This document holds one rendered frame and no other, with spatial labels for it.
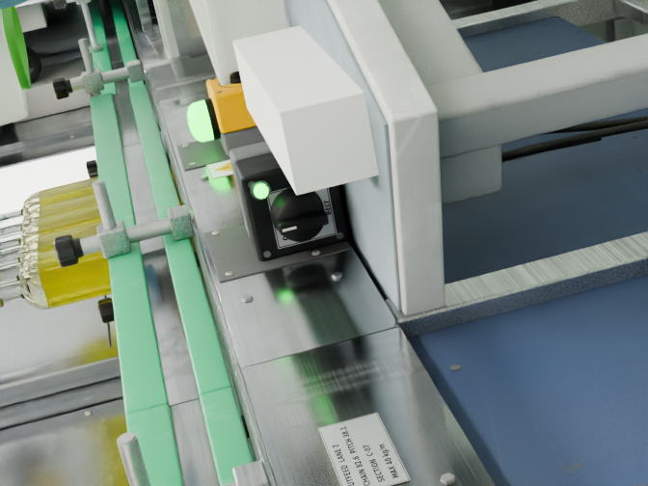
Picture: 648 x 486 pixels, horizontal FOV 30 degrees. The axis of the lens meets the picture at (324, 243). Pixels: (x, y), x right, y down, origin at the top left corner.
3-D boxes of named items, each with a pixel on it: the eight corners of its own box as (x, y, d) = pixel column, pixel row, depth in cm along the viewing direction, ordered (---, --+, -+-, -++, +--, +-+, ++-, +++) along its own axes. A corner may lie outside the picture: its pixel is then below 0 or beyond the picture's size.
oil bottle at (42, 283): (194, 256, 153) (26, 298, 150) (184, 215, 151) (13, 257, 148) (199, 273, 148) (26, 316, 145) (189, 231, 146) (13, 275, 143)
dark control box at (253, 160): (335, 207, 111) (246, 229, 110) (319, 126, 108) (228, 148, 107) (355, 241, 103) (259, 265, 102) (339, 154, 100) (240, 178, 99)
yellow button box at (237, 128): (283, 122, 136) (218, 138, 135) (269, 59, 133) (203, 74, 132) (294, 141, 129) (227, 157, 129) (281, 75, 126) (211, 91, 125)
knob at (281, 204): (327, 229, 103) (336, 243, 100) (276, 241, 102) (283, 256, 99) (317, 179, 101) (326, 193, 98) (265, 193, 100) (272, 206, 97)
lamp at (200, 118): (217, 131, 133) (190, 138, 133) (208, 93, 131) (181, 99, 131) (223, 144, 129) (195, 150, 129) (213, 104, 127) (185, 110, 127)
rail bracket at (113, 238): (195, 224, 118) (60, 257, 117) (178, 154, 115) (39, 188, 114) (200, 239, 115) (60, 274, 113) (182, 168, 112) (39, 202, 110)
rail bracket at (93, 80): (159, 138, 176) (74, 158, 174) (131, 26, 169) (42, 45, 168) (160, 144, 173) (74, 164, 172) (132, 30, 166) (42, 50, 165)
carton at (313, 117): (300, 25, 105) (232, 40, 104) (364, 92, 83) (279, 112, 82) (312, 92, 107) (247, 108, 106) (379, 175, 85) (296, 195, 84)
